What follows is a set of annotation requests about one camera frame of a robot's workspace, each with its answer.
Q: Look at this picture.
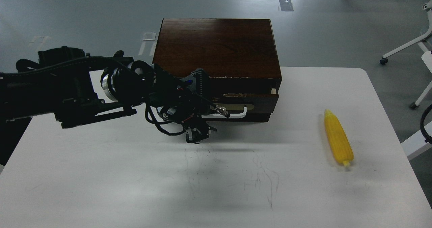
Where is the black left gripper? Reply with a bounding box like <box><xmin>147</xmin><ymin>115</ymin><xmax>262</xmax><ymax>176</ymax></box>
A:
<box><xmin>145</xmin><ymin>64</ymin><xmax>231</xmax><ymax>144</ymax></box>

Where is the wooden drawer with white handle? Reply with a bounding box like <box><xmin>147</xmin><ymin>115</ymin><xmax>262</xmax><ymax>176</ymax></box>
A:
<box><xmin>203</xmin><ymin>89</ymin><xmax>279</xmax><ymax>122</ymax></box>

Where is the yellow corn cob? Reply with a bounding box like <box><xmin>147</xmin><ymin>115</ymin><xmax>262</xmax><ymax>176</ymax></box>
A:
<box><xmin>324</xmin><ymin>109</ymin><xmax>354</xmax><ymax>167</ymax></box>

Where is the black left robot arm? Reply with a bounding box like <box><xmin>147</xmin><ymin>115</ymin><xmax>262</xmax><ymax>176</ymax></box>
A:
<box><xmin>1</xmin><ymin>46</ymin><xmax>231</xmax><ymax>166</ymax></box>

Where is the dark wooden drawer cabinet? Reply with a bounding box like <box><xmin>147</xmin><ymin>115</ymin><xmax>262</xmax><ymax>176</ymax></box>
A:
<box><xmin>153</xmin><ymin>18</ymin><xmax>282</xmax><ymax>102</ymax></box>

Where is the white office chair base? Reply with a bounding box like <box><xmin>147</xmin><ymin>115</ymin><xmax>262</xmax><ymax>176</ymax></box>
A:
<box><xmin>379</xmin><ymin>0</ymin><xmax>432</xmax><ymax>109</ymax></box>

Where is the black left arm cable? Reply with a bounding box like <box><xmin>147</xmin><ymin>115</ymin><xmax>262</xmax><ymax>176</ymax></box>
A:
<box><xmin>144</xmin><ymin>103</ymin><xmax>188</xmax><ymax>136</ymax></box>

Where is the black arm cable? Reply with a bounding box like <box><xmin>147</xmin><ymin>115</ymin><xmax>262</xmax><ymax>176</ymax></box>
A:
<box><xmin>144</xmin><ymin>103</ymin><xmax>188</xmax><ymax>136</ymax></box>
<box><xmin>420</xmin><ymin>104</ymin><xmax>432</xmax><ymax>145</ymax></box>

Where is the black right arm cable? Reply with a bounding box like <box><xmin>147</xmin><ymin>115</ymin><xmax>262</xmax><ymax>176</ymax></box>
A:
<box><xmin>420</xmin><ymin>104</ymin><xmax>432</xmax><ymax>145</ymax></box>

